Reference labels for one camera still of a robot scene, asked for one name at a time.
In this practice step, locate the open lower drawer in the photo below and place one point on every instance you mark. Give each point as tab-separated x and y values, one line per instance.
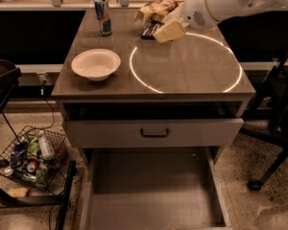
153	189

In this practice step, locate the yellow sponge block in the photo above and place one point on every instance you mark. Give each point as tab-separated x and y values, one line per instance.
18	192

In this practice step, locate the black office chair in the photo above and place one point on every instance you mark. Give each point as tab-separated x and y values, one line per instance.
274	86

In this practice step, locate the clear plastic bottle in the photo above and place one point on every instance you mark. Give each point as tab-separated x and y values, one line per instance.
45	145

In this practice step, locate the blue silver energy drink can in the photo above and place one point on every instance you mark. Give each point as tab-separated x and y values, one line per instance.
103	17

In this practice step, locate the white paper bowl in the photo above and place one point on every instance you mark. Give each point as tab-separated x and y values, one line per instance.
95	64

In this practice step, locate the grey counter cabinet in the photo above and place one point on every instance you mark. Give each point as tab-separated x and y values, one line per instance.
195	77

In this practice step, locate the black wire basket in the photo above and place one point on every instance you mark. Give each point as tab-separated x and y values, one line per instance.
25	147

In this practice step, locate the crumpled chip bag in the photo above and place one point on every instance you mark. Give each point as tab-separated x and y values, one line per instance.
155	10

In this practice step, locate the black drawer handle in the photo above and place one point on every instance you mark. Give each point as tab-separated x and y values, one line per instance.
154	133

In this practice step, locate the grey upper drawer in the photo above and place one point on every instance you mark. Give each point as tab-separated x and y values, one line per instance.
126	134

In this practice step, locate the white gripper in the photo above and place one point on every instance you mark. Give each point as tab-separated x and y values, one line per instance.
195	11

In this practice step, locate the black rolling cart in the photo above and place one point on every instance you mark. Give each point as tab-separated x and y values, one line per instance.
9	75

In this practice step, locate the red soda can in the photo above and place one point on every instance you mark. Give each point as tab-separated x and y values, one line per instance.
32	166

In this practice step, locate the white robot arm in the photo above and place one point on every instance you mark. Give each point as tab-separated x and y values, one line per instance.
226	9

